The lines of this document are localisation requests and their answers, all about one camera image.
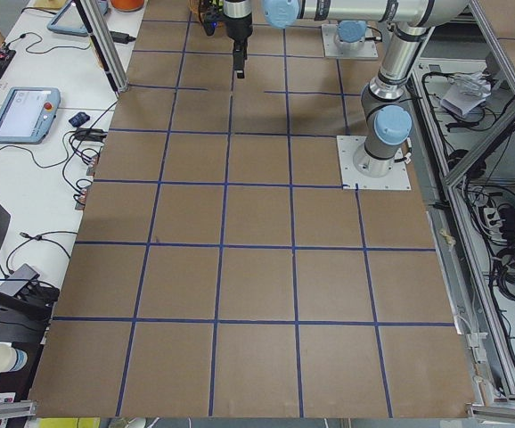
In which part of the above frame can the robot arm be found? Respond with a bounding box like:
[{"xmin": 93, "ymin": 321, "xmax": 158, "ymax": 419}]
[
  {"xmin": 335, "ymin": 21, "xmax": 382, "ymax": 44},
  {"xmin": 261, "ymin": 0, "xmax": 469, "ymax": 178}
]

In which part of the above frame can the woven wicker basket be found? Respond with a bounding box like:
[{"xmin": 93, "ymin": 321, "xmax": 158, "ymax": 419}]
[{"xmin": 189, "ymin": 0, "xmax": 206, "ymax": 14}]

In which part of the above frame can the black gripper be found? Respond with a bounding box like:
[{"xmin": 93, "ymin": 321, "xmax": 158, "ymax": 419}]
[{"xmin": 223, "ymin": 0, "xmax": 253, "ymax": 78}]

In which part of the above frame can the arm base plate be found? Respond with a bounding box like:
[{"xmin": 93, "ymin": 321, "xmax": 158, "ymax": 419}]
[
  {"xmin": 322, "ymin": 22, "xmax": 379, "ymax": 61},
  {"xmin": 336, "ymin": 136, "xmax": 412, "ymax": 191}
]

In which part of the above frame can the white power strip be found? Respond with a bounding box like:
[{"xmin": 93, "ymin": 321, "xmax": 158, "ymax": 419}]
[{"xmin": 479, "ymin": 206, "xmax": 503, "ymax": 242}]

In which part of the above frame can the crumpled white paper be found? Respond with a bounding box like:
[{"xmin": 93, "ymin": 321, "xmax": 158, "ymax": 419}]
[{"xmin": 440, "ymin": 71, "xmax": 492, "ymax": 118}]

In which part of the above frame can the aluminium frame post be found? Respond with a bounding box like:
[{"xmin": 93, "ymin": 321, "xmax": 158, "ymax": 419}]
[{"xmin": 75, "ymin": 0, "xmax": 128, "ymax": 94}]

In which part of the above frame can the teach pendant tablet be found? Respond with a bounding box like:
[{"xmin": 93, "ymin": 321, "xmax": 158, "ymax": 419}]
[{"xmin": 0, "ymin": 87, "xmax": 61, "ymax": 144}]

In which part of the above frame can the orange round object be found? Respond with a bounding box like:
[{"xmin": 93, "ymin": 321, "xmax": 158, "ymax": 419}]
[{"xmin": 110, "ymin": 0, "xmax": 144, "ymax": 12}]

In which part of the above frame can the dark blue checkered pouch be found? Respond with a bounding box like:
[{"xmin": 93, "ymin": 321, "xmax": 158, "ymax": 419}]
[{"xmin": 69, "ymin": 111, "xmax": 90, "ymax": 128}]

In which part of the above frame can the white paper cup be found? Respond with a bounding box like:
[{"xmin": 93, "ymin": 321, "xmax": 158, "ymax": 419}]
[{"xmin": 0, "ymin": 343, "xmax": 29, "ymax": 373}]

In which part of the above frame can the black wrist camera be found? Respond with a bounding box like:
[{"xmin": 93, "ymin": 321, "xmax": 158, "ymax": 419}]
[{"xmin": 196, "ymin": 0, "xmax": 224, "ymax": 37}]

